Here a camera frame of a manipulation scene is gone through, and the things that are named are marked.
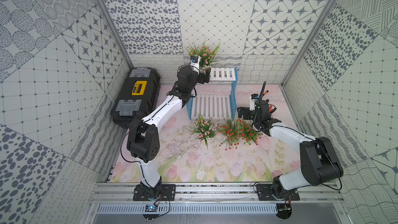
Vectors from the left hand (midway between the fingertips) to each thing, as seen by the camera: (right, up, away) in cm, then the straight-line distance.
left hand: (209, 66), depth 80 cm
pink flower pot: (-2, -33, -1) cm, 33 cm away
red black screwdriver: (+45, -13, +36) cm, 59 cm away
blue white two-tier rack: (+6, -22, +26) cm, 35 cm away
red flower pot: (+10, -33, -2) cm, 35 cm away
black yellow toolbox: (-42, -16, +10) cm, 46 cm away
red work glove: (+43, -24, +23) cm, 54 cm away
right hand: (+23, -24, +13) cm, 35 cm away
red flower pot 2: (+18, -35, +3) cm, 39 cm away
